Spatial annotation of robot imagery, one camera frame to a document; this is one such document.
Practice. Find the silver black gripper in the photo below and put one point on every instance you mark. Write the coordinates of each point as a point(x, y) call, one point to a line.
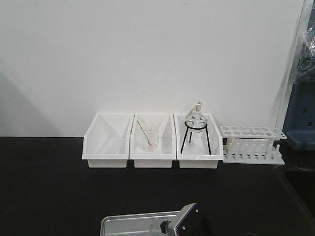
point(189, 221)

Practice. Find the silver metal tray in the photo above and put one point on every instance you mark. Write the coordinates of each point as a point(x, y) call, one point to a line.
point(142, 224)

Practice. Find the glass beaker in bin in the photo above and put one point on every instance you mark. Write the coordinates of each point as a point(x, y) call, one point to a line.
point(149, 135)

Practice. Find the white right storage bin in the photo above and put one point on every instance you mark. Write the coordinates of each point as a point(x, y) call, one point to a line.
point(195, 154)

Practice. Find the white storage bin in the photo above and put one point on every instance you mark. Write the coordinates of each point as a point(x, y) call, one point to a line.
point(106, 143)
point(166, 151)
point(195, 154)

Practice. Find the white middle storage bin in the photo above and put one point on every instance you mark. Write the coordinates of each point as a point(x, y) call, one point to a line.
point(166, 151)

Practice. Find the glass alcohol lamp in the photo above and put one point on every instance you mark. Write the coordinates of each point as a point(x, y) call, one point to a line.
point(195, 119)

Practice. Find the white test tube rack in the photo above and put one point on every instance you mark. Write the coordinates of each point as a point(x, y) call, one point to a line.
point(252, 145)

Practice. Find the glass stirring rod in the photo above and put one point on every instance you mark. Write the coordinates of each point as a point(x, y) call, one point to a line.
point(148, 141)

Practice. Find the white left storage bin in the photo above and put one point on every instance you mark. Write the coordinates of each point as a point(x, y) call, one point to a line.
point(106, 143)

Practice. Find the blue grey equipment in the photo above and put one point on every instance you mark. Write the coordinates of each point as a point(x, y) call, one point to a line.
point(299, 124)

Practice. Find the black wire tripod stand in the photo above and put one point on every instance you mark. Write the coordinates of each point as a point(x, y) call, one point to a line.
point(194, 136)

